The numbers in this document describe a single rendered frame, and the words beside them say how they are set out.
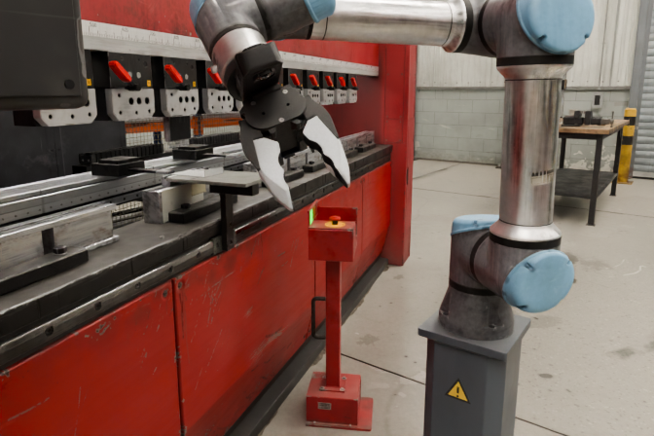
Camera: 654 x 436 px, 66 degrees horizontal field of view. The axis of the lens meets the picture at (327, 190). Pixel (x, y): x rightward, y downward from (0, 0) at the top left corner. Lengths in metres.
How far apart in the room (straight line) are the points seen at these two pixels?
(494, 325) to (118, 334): 0.82
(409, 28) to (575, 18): 0.25
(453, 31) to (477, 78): 7.94
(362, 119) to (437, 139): 5.67
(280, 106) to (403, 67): 2.94
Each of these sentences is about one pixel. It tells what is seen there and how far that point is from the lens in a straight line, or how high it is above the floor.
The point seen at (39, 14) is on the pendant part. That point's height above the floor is 1.29.
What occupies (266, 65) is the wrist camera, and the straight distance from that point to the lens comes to 0.53.
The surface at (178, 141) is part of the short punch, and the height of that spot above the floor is 1.10.
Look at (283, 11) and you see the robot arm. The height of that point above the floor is 1.35.
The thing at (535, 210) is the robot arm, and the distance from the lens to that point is 0.88.
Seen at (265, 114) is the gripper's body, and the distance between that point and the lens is 0.58.
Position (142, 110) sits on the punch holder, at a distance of 1.40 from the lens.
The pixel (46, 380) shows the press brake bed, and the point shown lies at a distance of 1.16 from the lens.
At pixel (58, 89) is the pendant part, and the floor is 1.25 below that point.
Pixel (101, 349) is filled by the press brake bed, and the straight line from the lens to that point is 1.24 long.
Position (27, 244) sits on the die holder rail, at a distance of 1.21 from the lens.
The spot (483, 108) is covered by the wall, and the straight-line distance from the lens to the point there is 8.85.
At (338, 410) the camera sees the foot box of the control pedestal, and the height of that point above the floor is 0.07.
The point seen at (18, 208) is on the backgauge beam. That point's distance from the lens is 1.52.
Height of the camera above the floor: 1.25
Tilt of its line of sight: 11 degrees down
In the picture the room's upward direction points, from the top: straight up
